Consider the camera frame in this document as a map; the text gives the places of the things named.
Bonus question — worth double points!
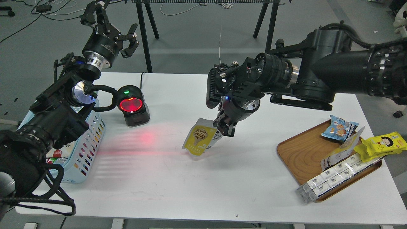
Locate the white red snack bag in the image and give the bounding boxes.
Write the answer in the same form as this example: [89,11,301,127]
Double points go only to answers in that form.
[46,141,77,166]

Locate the yellow nut snack pouch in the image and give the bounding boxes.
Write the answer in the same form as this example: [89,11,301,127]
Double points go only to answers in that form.
[182,118,223,156]

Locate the white yellow standing pouch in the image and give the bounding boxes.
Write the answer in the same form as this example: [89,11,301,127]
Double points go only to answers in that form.
[320,126,365,171]

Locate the black floor cables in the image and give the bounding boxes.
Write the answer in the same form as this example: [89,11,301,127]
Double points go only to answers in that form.
[0,0,96,43]

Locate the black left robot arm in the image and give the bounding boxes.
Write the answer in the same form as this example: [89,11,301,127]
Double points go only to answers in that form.
[0,0,138,217]

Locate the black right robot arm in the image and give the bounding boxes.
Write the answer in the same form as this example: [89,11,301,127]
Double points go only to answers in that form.
[206,22,406,137]

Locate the round wooden tray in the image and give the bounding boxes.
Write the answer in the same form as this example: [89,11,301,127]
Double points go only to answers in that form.
[276,118,382,203]

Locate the long clear biscuit pack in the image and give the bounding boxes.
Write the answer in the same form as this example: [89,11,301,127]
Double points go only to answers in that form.
[296,153,381,204]

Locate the light blue plastic basket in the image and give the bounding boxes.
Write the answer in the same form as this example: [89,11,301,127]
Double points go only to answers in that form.
[19,97,106,184]

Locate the white hanging cord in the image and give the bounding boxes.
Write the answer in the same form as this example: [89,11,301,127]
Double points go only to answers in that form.
[217,25,227,75]

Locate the black barcode scanner red window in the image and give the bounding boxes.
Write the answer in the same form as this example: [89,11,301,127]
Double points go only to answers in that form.
[117,85,151,127]

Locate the yellow cartoon snack bag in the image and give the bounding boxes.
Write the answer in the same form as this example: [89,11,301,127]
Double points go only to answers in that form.
[354,132,407,162]

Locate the blue snack packet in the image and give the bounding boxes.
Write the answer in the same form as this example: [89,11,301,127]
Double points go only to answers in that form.
[321,115,359,142]

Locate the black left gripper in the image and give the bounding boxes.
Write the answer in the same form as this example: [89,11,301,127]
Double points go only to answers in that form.
[80,1,139,69]

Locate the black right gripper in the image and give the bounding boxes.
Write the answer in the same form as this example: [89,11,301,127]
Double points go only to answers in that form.
[212,96,260,137]

